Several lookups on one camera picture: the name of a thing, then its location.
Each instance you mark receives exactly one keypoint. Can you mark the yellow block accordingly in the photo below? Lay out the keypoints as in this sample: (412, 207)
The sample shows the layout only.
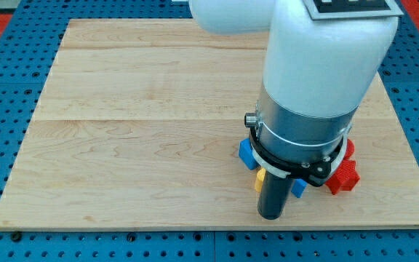
(260, 175)

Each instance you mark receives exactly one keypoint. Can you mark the fiducial marker tag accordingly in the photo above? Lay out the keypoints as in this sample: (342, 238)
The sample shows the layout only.
(351, 9)

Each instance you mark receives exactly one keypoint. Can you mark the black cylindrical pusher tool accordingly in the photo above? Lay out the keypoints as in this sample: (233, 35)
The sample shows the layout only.
(273, 195)

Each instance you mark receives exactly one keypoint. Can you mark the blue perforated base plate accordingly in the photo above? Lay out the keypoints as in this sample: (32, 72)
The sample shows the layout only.
(29, 39)

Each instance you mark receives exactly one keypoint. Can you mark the red star block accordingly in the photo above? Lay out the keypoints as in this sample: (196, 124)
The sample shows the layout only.
(346, 176)

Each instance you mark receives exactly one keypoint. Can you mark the small blue block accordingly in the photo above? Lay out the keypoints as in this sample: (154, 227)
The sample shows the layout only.
(298, 188)

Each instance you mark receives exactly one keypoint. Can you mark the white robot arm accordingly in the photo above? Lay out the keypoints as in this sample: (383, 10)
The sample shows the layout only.
(320, 60)

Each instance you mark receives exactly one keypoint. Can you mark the blue block left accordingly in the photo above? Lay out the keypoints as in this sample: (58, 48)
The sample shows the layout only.
(245, 154)

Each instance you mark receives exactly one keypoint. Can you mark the wooden board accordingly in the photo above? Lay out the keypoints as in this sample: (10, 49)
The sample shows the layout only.
(138, 128)

